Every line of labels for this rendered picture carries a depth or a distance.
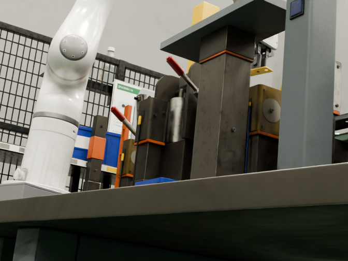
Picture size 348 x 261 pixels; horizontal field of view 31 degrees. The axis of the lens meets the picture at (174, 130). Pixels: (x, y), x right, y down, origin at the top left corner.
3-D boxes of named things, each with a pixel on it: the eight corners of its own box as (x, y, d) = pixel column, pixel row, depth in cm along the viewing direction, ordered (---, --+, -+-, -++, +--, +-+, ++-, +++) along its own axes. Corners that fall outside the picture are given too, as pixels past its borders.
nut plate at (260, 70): (273, 71, 178) (274, 67, 179) (265, 67, 176) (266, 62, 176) (250, 76, 184) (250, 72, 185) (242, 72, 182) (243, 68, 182)
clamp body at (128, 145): (136, 252, 193) (149, 142, 203) (109, 248, 188) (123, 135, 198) (127, 253, 199) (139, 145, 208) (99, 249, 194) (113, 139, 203)
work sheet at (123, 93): (151, 159, 270) (159, 92, 278) (104, 148, 258) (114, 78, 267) (148, 160, 272) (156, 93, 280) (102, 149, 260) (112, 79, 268)
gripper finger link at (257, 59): (256, 42, 178) (254, 63, 177) (262, 46, 180) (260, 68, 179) (247, 44, 181) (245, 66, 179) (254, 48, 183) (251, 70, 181)
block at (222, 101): (241, 237, 127) (256, 34, 138) (209, 232, 123) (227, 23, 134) (212, 238, 135) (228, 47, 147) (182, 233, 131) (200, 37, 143)
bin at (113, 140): (118, 167, 236) (122, 134, 239) (38, 153, 225) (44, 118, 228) (105, 173, 251) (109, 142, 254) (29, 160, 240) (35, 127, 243)
